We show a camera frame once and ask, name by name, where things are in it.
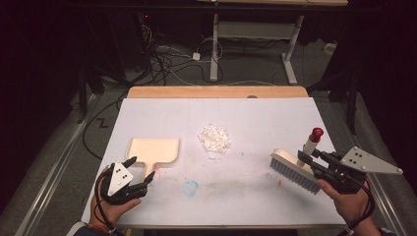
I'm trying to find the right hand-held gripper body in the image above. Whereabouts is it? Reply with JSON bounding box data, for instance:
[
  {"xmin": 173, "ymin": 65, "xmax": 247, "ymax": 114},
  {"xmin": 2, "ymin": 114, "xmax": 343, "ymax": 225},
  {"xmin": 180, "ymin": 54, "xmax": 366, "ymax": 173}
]
[{"xmin": 313, "ymin": 146, "xmax": 404, "ymax": 195}]

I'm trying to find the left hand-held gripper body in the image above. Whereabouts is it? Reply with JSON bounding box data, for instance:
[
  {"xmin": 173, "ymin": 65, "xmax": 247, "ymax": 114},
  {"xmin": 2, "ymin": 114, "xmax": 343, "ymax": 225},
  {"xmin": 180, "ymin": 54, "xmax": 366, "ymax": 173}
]
[{"xmin": 97, "ymin": 161, "xmax": 149, "ymax": 207}]

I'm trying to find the cream brush with red tip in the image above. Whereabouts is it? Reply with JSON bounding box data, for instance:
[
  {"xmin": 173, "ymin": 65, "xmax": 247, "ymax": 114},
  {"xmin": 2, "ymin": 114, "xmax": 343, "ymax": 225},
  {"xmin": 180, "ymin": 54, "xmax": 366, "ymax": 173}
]
[{"xmin": 269, "ymin": 127, "xmax": 325, "ymax": 195}]

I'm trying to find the cream dustpan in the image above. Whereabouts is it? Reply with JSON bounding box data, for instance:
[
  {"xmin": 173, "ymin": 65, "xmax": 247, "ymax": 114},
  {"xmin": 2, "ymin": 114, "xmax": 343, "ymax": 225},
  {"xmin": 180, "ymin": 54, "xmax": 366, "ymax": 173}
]
[{"xmin": 126, "ymin": 137, "xmax": 181, "ymax": 180}]

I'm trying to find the pile of white paper scraps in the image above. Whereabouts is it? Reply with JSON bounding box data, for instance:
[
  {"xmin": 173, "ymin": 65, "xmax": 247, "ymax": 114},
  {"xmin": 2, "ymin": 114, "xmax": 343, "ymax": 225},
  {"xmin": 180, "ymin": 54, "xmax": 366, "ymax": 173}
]
[{"xmin": 197, "ymin": 124, "xmax": 233, "ymax": 161}]

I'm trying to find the person's left hand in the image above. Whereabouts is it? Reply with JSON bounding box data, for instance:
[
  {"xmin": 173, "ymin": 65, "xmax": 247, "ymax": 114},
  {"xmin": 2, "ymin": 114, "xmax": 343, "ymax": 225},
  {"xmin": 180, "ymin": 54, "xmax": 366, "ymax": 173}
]
[{"xmin": 89, "ymin": 165, "xmax": 143, "ymax": 228}]

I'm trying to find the person's right hand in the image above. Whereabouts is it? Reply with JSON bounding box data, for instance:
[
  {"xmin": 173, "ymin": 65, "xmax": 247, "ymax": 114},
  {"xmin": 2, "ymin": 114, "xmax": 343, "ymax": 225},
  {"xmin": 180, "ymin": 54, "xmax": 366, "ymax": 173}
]
[{"xmin": 317, "ymin": 178, "xmax": 373, "ymax": 226}]

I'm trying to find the white table cover sheet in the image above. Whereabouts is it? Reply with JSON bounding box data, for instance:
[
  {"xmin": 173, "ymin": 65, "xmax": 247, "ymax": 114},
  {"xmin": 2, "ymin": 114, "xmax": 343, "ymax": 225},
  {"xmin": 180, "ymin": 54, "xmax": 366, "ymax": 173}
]
[{"xmin": 81, "ymin": 97, "xmax": 347, "ymax": 227}]

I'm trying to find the wooden table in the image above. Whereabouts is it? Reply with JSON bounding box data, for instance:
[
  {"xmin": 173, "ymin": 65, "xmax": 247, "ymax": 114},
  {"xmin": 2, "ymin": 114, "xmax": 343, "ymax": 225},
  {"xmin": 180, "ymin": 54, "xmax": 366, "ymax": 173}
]
[{"xmin": 126, "ymin": 86, "xmax": 310, "ymax": 99}]

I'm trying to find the dark device with red light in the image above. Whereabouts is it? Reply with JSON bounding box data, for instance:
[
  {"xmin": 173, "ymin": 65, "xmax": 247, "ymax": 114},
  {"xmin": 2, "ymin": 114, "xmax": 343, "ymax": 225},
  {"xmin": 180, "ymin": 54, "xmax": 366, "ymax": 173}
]
[{"xmin": 136, "ymin": 9, "xmax": 155, "ymax": 70}]

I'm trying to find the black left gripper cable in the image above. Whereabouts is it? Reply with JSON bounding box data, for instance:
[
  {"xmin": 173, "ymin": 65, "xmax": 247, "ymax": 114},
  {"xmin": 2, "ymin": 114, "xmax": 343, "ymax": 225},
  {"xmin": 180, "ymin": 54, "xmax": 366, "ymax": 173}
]
[{"xmin": 93, "ymin": 172, "xmax": 120, "ymax": 236}]

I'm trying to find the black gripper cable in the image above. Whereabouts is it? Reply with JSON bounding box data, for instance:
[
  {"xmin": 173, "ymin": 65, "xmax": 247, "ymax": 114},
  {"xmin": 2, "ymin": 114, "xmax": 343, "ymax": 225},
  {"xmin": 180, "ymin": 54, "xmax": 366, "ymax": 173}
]
[
  {"xmin": 93, "ymin": 172, "xmax": 120, "ymax": 236},
  {"xmin": 342, "ymin": 181, "xmax": 376, "ymax": 236}
]

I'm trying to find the aluminium floor rail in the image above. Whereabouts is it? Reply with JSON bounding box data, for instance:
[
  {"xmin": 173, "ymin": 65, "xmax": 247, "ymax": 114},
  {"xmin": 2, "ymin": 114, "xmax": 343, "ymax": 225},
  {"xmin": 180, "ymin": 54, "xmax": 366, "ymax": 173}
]
[
  {"xmin": 14, "ymin": 93, "xmax": 96, "ymax": 236},
  {"xmin": 328, "ymin": 97, "xmax": 407, "ymax": 236}
]

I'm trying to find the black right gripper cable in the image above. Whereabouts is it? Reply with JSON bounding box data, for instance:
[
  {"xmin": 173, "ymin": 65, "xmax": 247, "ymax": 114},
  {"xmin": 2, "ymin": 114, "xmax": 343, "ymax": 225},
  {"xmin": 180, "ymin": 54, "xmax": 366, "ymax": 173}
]
[{"xmin": 342, "ymin": 181, "xmax": 376, "ymax": 236}]

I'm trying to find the black floor cable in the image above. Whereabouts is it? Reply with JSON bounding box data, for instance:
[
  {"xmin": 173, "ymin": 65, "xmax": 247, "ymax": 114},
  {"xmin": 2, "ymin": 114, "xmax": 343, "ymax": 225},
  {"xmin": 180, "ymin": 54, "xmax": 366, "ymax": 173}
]
[{"xmin": 82, "ymin": 92, "xmax": 130, "ymax": 161}]

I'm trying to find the tangle of floor cables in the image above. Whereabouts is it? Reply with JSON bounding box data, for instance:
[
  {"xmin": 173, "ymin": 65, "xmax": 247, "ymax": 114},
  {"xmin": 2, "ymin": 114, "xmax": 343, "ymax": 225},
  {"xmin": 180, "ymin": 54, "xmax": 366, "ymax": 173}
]
[{"xmin": 141, "ymin": 24, "xmax": 227, "ymax": 87}]

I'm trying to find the white desk frame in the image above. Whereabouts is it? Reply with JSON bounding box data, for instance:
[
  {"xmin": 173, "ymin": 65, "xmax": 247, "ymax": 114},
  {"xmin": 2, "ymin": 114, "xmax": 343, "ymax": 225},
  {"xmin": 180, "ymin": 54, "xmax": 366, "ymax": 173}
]
[{"xmin": 196, "ymin": 0, "xmax": 349, "ymax": 85}]

